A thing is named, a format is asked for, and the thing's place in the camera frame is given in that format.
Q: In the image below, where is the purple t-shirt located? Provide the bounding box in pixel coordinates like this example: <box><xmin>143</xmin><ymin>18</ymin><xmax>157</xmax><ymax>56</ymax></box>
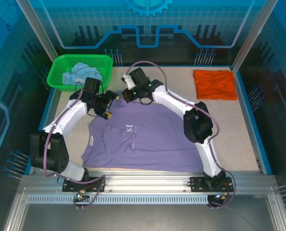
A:
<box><xmin>81</xmin><ymin>90</ymin><xmax>205</xmax><ymax>174</ymax></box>

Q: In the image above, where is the green plastic basket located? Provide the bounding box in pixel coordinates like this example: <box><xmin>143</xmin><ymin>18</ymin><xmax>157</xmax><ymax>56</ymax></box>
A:
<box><xmin>46</xmin><ymin>54</ymin><xmax>114</xmax><ymax>93</ymax></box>

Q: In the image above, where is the light blue t-shirt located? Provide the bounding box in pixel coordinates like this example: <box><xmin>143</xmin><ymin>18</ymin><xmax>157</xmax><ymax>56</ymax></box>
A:
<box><xmin>62</xmin><ymin>62</ymin><xmax>104</xmax><ymax>86</ymax></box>

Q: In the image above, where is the orange folded t-shirt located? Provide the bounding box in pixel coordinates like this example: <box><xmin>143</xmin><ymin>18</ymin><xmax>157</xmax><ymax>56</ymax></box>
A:
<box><xmin>192</xmin><ymin>69</ymin><xmax>238</xmax><ymax>101</ymax></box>

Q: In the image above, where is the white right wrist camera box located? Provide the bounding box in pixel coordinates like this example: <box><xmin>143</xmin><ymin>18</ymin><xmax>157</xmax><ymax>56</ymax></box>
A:
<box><xmin>122</xmin><ymin>73</ymin><xmax>136</xmax><ymax>90</ymax></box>

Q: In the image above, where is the blue edged side rail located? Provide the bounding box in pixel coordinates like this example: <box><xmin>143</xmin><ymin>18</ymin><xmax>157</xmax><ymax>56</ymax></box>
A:
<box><xmin>28</xmin><ymin>67</ymin><xmax>69</xmax><ymax>175</ymax></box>

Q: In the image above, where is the aluminium mounting rail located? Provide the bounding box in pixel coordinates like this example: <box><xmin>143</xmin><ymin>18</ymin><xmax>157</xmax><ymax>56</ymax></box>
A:
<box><xmin>20</xmin><ymin>171</ymin><xmax>278</xmax><ymax>193</ymax></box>

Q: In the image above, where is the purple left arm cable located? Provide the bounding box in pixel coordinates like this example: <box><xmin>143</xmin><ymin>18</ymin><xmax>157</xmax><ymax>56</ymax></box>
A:
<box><xmin>43</xmin><ymin>81</ymin><xmax>107</xmax><ymax>210</ymax></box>

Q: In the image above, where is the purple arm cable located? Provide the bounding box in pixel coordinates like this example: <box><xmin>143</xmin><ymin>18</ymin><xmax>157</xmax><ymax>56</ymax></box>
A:
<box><xmin>125</xmin><ymin>61</ymin><xmax>236</xmax><ymax>210</ymax></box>
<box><xmin>43</xmin><ymin>81</ymin><xmax>107</xmax><ymax>210</ymax></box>

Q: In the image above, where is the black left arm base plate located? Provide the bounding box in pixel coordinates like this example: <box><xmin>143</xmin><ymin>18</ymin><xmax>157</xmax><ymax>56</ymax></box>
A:
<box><xmin>62</xmin><ymin>177</ymin><xmax>107</xmax><ymax>193</ymax></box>

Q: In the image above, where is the aluminium frame post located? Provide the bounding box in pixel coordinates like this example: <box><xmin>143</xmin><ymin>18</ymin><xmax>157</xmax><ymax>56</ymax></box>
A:
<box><xmin>230</xmin><ymin>0</ymin><xmax>279</xmax><ymax>73</ymax></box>
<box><xmin>15</xmin><ymin>0</ymin><xmax>69</xmax><ymax>74</ymax></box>

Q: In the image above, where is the slotted grey cable duct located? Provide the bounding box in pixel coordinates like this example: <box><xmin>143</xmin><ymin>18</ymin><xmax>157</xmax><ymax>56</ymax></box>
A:
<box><xmin>26</xmin><ymin>195</ymin><xmax>210</xmax><ymax>205</ymax></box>

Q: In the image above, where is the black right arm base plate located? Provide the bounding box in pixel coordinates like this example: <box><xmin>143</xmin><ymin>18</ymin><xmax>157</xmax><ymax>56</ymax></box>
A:
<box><xmin>189</xmin><ymin>177</ymin><xmax>234</xmax><ymax>193</ymax></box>

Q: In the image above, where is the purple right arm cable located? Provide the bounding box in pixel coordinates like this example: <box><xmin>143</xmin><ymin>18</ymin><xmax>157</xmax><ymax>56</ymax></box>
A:
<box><xmin>125</xmin><ymin>61</ymin><xmax>236</xmax><ymax>210</ymax></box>

